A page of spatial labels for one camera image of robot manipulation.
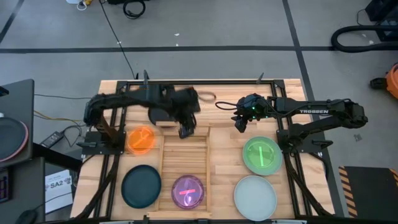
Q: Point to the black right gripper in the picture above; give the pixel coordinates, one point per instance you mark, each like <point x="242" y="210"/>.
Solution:
<point x="252" y="107"/>

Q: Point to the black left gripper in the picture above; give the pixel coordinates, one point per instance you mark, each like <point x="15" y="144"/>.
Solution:
<point x="188" y="104"/>

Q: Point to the black plate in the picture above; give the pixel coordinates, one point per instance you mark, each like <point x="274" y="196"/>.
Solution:
<point x="158" y="116"/>

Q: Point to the light green plate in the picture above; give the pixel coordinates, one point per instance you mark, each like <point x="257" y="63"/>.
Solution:
<point x="262" y="155"/>

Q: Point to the dark teal plate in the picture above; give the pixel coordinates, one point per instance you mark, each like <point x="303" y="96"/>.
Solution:
<point x="141" y="186"/>

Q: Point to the light grey plate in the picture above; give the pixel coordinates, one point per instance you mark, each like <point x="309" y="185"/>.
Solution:
<point x="255" y="199"/>

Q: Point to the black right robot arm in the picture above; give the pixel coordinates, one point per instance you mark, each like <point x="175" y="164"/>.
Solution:
<point x="326" y="115"/>

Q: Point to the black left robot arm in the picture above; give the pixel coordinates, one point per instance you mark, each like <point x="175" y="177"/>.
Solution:
<point x="124" y="99"/>

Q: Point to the wooden slatted shelf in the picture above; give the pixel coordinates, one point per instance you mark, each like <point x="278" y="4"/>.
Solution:
<point x="183" y="161"/>

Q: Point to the orange transparent plate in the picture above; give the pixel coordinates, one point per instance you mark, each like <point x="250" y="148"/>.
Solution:
<point x="140" y="140"/>

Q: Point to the purple transparent plate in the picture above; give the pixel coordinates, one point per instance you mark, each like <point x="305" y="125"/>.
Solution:
<point x="187" y="192"/>

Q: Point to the black power adapter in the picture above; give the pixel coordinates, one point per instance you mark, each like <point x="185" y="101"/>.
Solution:
<point x="52" y="139"/>

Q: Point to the hazard striped black mat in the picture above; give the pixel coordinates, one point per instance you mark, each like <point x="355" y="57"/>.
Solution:
<point x="370" y="189"/>

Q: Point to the white printed paper sheet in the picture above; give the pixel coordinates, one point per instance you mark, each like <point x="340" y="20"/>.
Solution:
<point x="58" y="193"/>

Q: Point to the orange vacuum cleaner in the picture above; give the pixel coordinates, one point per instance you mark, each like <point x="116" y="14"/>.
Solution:
<point x="392" y="81"/>

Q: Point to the black side table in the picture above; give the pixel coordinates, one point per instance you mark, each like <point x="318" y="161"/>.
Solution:
<point x="21" y="99"/>

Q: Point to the dark plate with pink rim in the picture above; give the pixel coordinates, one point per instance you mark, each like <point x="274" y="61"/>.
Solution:
<point x="11" y="138"/>

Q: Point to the black floor equipment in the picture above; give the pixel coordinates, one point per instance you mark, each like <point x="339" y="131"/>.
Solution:
<point x="384" y="11"/>

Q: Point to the black computer mouse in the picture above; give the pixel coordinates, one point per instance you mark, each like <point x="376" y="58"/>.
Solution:
<point x="26" y="217"/>

